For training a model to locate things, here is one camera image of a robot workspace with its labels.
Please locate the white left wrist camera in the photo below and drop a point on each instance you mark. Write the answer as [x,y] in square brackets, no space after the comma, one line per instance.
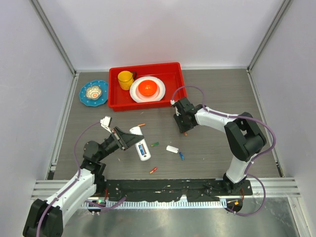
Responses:
[106,122]

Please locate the red plastic tray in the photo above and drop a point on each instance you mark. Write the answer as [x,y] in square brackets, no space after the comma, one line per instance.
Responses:
[169,73]

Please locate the small patterned bowl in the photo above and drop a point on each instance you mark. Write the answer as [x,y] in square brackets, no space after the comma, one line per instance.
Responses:
[93,92]

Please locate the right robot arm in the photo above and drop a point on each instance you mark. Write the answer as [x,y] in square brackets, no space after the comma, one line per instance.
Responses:
[245,138]

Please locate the green battery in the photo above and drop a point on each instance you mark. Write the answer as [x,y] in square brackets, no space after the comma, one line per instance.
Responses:
[154,144]

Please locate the white plate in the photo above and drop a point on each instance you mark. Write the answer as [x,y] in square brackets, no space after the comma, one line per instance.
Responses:
[137,97]

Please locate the blue battery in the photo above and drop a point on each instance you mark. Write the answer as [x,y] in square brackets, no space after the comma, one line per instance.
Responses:
[181,156]
[141,150]

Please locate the orange bowl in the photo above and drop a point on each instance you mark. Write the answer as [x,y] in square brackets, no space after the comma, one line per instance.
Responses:
[147,88]

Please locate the yellow mug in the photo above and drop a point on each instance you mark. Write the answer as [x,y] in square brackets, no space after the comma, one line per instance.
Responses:
[126,79]

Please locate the white battery cover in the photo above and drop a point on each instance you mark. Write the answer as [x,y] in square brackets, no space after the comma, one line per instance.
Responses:
[172,149]

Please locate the orange battery left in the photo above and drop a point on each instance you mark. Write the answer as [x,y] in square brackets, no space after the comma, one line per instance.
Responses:
[153,170]

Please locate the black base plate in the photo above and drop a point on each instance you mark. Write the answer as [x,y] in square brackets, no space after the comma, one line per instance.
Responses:
[168,190]

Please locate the white cable duct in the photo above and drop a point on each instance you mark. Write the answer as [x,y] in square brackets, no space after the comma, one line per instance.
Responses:
[182,204]

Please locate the white air conditioner remote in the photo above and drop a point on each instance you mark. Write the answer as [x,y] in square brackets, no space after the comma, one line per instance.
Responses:
[147,156]

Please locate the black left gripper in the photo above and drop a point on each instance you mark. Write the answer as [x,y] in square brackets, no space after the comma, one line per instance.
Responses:
[124,140]

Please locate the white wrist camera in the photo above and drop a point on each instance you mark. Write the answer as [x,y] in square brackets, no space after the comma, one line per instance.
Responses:
[106,122]
[173,104]

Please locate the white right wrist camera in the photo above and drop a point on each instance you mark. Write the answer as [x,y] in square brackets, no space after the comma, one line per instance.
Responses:
[173,104]

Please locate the blue dotted plate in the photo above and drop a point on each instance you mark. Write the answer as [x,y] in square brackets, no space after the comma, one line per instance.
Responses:
[101,100]

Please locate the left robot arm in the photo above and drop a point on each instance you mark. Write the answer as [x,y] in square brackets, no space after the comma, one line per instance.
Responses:
[48,217]

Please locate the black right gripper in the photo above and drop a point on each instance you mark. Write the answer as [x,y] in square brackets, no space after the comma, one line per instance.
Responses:
[182,129]

